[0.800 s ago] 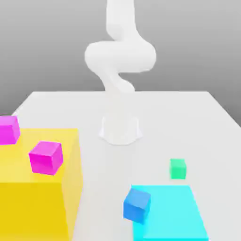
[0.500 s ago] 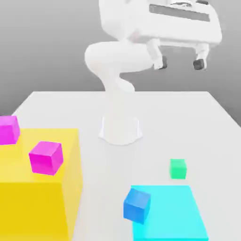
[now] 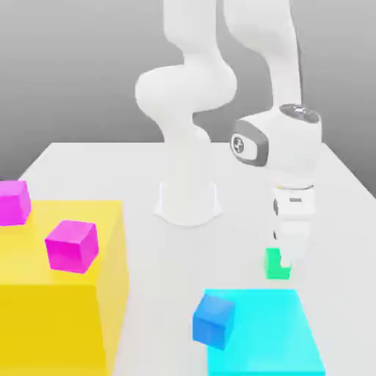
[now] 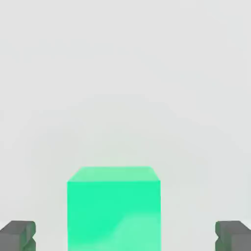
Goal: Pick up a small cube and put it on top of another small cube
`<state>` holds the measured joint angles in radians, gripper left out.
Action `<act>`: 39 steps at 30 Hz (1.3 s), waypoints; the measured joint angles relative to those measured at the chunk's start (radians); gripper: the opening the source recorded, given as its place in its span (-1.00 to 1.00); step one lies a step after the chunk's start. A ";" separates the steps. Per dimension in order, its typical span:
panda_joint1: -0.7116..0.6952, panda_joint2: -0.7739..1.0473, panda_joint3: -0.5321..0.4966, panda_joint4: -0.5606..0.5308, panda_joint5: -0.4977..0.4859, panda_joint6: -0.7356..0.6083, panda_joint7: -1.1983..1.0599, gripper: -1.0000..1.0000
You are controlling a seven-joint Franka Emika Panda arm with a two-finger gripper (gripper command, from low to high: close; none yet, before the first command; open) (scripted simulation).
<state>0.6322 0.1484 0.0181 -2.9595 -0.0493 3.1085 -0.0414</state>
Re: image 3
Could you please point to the small green cube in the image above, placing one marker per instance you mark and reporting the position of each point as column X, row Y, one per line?
column 272, row 264

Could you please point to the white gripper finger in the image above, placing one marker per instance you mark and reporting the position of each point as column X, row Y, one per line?
column 286, row 260

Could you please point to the large yellow box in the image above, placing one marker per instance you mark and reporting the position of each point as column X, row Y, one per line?
column 53, row 320

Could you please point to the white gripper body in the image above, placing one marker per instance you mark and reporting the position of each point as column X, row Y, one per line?
column 294, row 238

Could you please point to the large cyan box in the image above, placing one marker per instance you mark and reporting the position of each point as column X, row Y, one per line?
column 270, row 332

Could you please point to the small blue cube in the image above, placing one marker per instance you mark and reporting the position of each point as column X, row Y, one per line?
column 213, row 321

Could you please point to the small magenta cube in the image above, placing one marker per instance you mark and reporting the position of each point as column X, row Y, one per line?
column 13, row 202
column 72, row 246

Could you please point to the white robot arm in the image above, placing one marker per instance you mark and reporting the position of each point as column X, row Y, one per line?
column 188, row 97

